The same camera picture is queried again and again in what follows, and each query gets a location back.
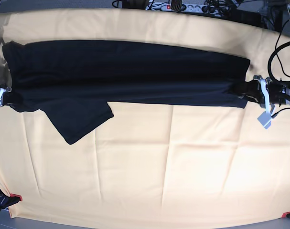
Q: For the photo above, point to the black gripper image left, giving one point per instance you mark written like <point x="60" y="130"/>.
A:
<point x="9" y="97"/>

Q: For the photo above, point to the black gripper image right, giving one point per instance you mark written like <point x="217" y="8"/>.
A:
<point x="262" y="91"/>

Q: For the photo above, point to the dark navy T-shirt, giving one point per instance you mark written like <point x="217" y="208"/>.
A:
<point x="74" y="81"/>

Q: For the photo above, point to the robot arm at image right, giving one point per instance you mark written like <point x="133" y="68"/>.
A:
<point x="288" y="71"/>

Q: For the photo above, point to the black box on floor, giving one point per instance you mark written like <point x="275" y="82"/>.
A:
<point x="245" y="17"/>

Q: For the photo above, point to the left red black clamp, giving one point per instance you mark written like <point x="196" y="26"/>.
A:
<point x="6" y="201"/>

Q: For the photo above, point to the white power strip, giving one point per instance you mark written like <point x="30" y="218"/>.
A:
<point x="194" y="9"/>

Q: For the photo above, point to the yellow table cloth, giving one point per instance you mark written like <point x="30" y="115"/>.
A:
<point x="150" y="166"/>

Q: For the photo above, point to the wrist camera board image right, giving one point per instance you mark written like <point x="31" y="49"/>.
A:
<point x="265" y="119"/>

